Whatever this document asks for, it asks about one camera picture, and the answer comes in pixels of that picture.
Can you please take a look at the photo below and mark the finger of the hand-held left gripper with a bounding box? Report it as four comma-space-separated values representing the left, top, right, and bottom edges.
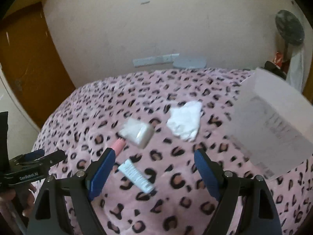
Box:
10, 149, 46, 165
27, 150, 66, 170

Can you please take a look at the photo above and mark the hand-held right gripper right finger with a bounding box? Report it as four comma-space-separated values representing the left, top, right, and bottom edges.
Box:
194, 148, 283, 235

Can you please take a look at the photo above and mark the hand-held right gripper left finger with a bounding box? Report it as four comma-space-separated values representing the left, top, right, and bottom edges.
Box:
26, 147, 116, 235

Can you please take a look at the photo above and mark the white cardboard box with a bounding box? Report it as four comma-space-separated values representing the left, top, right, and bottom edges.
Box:
224, 67, 313, 179

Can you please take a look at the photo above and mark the person's left hand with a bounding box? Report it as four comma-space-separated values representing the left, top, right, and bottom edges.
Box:
0, 184, 37, 218

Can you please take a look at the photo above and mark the pink hair roller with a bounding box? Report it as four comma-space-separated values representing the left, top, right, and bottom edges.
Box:
110, 138, 126, 157

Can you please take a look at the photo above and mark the light blue cream tube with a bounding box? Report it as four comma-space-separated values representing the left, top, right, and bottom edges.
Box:
118, 159, 156, 194

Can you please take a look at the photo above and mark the grey metal pole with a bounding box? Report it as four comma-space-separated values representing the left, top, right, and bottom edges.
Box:
0, 201, 27, 235

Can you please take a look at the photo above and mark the pink leopard print blanket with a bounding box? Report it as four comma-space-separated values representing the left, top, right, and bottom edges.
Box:
33, 67, 313, 235

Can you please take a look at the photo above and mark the white tissue pack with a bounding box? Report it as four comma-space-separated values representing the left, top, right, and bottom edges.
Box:
119, 117, 155, 149

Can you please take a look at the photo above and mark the crumpled white cloth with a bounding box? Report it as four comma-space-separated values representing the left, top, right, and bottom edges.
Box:
166, 100, 204, 142

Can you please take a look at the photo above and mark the brown wooden door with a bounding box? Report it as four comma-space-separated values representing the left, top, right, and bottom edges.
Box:
0, 2, 76, 129

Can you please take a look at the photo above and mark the black bag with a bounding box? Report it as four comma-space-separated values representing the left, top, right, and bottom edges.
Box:
264, 61, 287, 80

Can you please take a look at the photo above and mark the hanging white cloth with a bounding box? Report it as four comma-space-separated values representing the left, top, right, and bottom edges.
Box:
287, 45, 305, 92

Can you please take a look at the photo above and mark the dark standing fan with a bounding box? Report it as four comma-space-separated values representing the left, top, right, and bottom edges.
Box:
275, 10, 306, 63

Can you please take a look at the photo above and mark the grey wall strip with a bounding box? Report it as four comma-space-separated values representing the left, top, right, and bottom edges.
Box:
133, 53, 180, 67

